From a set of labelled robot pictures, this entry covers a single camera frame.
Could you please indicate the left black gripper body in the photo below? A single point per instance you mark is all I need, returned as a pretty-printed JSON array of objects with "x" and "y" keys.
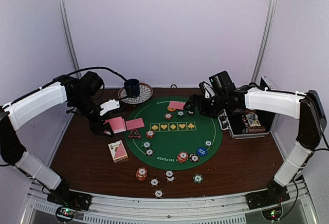
[{"x": 93, "y": 124}]

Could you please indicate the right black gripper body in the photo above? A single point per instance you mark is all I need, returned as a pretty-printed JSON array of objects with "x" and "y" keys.
[{"x": 210, "y": 108}]

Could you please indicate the red-backed card deck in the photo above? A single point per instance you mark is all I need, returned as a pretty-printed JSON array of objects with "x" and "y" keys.
[{"x": 117, "y": 124}]

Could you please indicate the green twenty chips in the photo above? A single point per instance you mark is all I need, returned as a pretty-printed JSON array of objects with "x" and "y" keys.
[{"x": 180, "y": 113}]

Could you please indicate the dealt red-backed card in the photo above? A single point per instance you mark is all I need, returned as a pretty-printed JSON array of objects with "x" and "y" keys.
[{"x": 134, "y": 124}]

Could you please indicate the red five chips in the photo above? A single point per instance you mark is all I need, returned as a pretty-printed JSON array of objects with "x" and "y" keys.
[
  {"x": 168, "y": 116},
  {"x": 150, "y": 134},
  {"x": 182, "y": 157}
]

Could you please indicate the blue small blind button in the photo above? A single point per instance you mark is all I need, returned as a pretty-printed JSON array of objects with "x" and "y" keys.
[{"x": 201, "y": 151}]

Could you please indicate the hundred chip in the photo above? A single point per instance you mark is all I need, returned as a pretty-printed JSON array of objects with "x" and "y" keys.
[
  {"x": 154, "y": 182},
  {"x": 169, "y": 173},
  {"x": 149, "y": 152},
  {"x": 158, "y": 193},
  {"x": 170, "y": 179}
]

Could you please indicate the red five chip stack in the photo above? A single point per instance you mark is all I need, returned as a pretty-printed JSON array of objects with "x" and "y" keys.
[{"x": 141, "y": 174}]

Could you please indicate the green twenty chip stack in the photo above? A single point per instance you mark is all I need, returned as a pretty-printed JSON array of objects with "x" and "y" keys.
[{"x": 198, "y": 178}]

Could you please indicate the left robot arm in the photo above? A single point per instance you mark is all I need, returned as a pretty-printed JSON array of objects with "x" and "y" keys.
[{"x": 77, "y": 93}]

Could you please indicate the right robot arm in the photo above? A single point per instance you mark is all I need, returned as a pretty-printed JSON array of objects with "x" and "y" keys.
[{"x": 303, "y": 106}]

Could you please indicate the card box under deck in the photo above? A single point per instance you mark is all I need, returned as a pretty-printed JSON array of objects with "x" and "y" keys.
[{"x": 117, "y": 151}]

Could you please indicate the aluminium poker chip case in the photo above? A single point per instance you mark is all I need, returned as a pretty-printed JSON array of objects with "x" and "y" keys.
[{"x": 241, "y": 121}]

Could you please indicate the dark blue mug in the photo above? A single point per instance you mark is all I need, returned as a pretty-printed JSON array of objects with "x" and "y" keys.
[{"x": 132, "y": 88}]

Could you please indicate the round green poker mat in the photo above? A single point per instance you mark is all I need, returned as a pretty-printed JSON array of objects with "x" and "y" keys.
[{"x": 180, "y": 134}]

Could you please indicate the patterned ceramic saucer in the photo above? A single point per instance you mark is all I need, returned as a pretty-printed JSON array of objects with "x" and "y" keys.
[{"x": 145, "y": 93}]

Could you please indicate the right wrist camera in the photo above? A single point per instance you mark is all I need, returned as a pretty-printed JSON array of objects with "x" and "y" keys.
[{"x": 216, "y": 85}]

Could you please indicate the right aluminium frame post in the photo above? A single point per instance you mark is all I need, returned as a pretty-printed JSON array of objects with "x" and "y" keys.
[{"x": 270, "y": 16}]

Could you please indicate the aluminium frame post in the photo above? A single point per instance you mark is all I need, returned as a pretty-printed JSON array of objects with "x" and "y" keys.
[
  {"x": 270, "y": 16},
  {"x": 67, "y": 34}
]

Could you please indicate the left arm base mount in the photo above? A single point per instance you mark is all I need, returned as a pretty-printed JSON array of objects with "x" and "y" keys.
[{"x": 73, "y": 200}]

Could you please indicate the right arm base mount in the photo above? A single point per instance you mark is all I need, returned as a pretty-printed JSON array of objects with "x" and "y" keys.
[{"x": 263, "y": 199}]

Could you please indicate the left aluminium frame post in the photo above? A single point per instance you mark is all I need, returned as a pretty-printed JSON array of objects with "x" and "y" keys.
[{"x": 67, "y": 34}]

